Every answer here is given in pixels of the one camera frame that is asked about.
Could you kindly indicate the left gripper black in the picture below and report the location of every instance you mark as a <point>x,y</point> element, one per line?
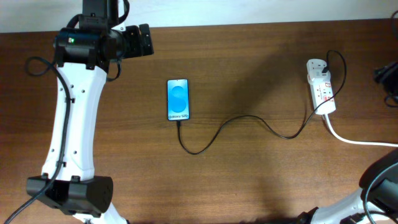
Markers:
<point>135,49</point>

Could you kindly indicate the blue Galaxy smartphone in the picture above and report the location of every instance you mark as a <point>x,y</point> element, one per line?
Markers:
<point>178,107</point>

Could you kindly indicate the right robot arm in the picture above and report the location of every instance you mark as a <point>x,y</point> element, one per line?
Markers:
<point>376,198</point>

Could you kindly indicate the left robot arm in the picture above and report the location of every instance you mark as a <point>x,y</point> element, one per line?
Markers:
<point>84,50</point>

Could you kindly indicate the white USB charger adapter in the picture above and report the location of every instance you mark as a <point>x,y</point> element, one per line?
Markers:
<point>316,73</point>

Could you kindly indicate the white power strip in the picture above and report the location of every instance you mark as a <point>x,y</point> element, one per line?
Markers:
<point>322,98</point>

